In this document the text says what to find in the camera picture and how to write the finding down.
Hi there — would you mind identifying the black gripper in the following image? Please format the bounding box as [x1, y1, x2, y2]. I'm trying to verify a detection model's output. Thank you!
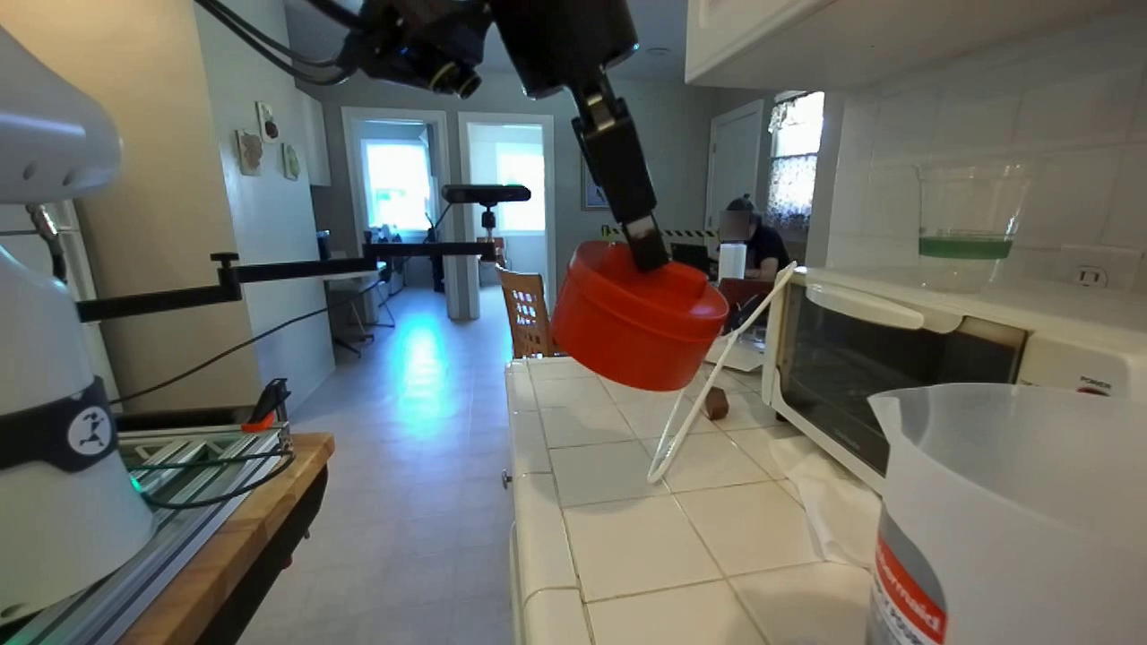
[489, 0, 675, 274]

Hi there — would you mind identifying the red jug lid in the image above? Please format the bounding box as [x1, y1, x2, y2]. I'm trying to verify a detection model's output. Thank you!
[544, 235, 735, 392]

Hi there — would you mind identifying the clear cup with green band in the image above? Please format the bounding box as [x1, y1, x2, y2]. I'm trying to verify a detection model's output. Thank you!
[912, 158, 1038, 290]

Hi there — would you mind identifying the clear plastic jug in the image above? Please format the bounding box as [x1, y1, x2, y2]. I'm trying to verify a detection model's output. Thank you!
[865, 378, 1147, 645]

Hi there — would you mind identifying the seated person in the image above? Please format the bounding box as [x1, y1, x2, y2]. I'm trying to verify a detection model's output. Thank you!
[717, 189, 795, 290]

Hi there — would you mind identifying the wooden chair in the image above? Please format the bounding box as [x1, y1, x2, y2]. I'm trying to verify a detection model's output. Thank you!
[496, 263, 565, 363]

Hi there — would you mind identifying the white upper cabinet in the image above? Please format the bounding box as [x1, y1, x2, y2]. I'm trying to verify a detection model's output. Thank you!
[682, 0, 982, 93]

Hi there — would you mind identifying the white torn paper sheet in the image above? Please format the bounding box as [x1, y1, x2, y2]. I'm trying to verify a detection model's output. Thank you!
[703, 324, 771, 377]

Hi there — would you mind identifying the white toaster oven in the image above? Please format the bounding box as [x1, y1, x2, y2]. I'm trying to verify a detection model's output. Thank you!
[761, 262, 1147, 495]

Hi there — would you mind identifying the wooden workbench top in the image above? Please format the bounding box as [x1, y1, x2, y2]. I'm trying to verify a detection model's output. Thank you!
[117, 428, 339, 645]

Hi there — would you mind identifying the black camera on stand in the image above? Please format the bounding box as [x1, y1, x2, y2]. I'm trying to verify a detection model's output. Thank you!
[439, 177, 539, 242]

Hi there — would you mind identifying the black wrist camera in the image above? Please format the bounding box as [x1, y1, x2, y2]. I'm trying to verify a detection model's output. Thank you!
[339, 0, 496, 100]

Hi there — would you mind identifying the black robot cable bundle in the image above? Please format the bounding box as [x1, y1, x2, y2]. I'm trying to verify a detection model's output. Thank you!
[195, 0, 362, 89]

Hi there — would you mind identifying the tan wall ornament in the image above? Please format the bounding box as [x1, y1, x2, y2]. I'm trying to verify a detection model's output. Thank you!
[228, 125, 268, 177]

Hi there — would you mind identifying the clamp with orange handle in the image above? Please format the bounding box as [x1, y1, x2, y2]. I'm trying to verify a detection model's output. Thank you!
[237, 371, 299, 437]

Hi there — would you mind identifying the black looped cable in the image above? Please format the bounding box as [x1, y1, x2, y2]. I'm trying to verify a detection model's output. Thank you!
[129, 445, 299, 518]

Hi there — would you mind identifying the grey metal base plate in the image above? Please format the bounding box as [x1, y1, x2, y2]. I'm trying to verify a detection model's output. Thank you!
[0, 420, 289, 645]

